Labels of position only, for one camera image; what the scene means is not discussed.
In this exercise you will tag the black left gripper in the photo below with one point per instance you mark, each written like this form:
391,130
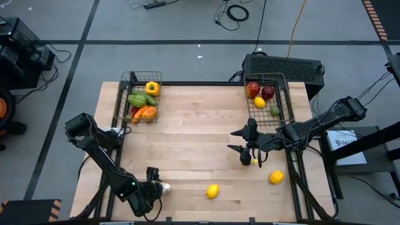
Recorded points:
148,193

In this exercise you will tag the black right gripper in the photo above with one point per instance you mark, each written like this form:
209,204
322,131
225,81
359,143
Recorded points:
265,140

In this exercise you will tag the white garlic bulb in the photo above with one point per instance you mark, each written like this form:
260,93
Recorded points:
166,188

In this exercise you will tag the green oval fruit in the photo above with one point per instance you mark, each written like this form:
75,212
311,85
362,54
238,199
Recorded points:
274,111

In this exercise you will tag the yellow lemon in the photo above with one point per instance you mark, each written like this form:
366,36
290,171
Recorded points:
277,177
259,102
212,191

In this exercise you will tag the dark red apple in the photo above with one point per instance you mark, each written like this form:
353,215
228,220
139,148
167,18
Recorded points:
268,93

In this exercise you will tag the orange bell pepper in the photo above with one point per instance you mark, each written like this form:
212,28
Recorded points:
150,112

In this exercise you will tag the long red pepper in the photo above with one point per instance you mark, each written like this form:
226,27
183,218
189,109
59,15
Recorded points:
133,111

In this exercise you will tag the green cucumber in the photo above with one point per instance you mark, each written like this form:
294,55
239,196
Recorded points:
150,99

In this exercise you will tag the yellow bell pepper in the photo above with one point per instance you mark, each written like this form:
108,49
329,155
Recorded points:
152,88

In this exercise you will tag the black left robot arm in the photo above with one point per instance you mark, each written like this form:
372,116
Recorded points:
103,162

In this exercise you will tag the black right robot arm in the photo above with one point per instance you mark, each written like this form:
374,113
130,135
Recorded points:
322,120

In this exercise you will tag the black perforated equipment case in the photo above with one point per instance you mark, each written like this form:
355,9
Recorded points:
281,67

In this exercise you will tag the white printed sheet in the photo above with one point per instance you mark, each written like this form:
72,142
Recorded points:
347,153

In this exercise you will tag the black hazard-striped platform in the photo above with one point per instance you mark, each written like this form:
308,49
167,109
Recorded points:
28,212
390,15

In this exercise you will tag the black side stand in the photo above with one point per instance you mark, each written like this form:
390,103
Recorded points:
378,165

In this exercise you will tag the black orange round machine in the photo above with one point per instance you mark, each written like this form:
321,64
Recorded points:
2,107

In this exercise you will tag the black device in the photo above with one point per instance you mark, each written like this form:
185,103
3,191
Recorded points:
395,67

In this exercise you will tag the black power strip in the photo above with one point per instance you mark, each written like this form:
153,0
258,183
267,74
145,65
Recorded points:
154,4

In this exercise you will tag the black equipment stack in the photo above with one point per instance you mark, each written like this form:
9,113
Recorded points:
18,62

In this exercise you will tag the black metal table frame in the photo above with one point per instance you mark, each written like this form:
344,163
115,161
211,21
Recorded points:
203,83

